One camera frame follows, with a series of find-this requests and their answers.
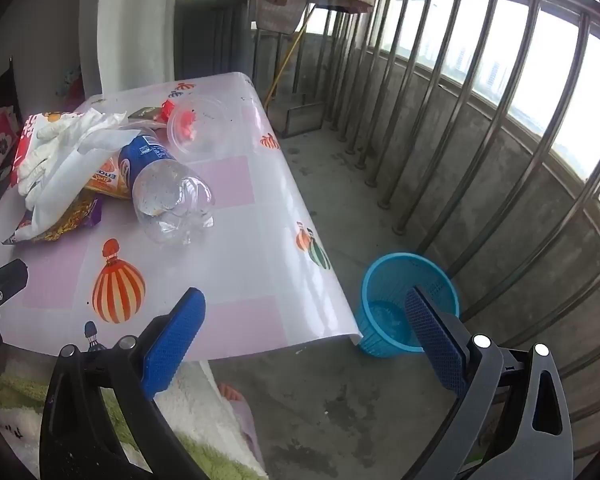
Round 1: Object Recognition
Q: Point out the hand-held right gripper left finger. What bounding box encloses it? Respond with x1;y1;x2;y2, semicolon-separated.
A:
39;287;207;480

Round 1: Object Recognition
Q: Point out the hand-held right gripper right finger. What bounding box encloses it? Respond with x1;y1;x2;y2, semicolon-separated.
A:
404;286;575;480

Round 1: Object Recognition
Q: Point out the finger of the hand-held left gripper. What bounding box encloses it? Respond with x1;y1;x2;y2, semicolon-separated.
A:
0;259;29;307

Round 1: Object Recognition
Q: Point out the blue plastic basket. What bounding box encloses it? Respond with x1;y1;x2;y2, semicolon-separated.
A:
358;252;461;358

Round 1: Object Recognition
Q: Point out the purple yellow noodle packet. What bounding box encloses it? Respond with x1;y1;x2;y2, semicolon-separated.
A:
17;192;104;243

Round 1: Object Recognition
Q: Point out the red and white snack packet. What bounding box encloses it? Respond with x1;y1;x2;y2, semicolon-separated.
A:
2;112;121;246

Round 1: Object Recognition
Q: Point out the clear bottle with blue label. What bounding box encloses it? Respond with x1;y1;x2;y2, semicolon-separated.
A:
117;127;216;246

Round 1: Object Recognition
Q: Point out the person's slippered foot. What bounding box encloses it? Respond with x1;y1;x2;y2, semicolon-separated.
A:
219;382;266;468

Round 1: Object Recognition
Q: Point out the printed pink white tablecloth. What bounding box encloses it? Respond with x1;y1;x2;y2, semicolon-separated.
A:
0;72;363;363

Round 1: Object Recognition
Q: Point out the orange yellow noodle packet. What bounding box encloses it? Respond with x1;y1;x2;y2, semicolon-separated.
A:
82;152;133;201

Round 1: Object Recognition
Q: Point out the clear plastic cup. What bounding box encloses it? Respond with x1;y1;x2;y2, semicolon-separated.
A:
166;94;238;162

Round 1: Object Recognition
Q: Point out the metal dustpan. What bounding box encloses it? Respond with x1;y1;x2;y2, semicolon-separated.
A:
270;92;326;137

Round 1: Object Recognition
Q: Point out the yellow broom stick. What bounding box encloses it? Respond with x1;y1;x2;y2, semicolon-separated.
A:
264;2;317;106

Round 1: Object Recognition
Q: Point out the dark grey cabinet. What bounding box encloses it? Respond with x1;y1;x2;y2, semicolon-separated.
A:
172;0;253;78

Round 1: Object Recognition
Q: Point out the grey hanging cloth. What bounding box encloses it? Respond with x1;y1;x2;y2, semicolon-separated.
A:
252;0;311;36

